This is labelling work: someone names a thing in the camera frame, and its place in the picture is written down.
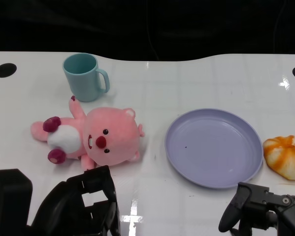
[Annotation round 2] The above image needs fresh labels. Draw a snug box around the lavender plastic plate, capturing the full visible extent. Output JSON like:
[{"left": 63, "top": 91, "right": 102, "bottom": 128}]
[{"left": 164, "top": 108, "right": 264, "bottom": 189}]

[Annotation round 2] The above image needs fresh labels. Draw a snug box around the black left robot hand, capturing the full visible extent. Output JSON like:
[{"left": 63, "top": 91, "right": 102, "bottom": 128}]
[{"left": 26, "top": 165, "right": 121, "bottom": 236}]

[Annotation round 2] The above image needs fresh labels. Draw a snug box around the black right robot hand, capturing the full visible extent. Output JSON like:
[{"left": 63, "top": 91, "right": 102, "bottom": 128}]
[{"left": 218, "top": 181, "right": 295, "bottom": 236}]

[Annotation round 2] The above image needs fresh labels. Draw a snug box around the pink plush beaver doll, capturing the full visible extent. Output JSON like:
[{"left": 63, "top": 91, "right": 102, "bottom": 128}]
[{"left": 30, "top": 95, "right": 146, "bottom": 171}]

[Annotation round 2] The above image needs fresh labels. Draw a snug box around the orange white pumpkin bread toy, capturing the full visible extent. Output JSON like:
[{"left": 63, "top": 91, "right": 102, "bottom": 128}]
[{"left": 262, "top": 135, "right": 295, "bottom": 181}]

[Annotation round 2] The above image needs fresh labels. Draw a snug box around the teal plastic mug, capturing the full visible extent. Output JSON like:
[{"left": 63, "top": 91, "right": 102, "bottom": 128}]
[{"left": 62, "top": 53, "right": 110, "bottom": 103}]

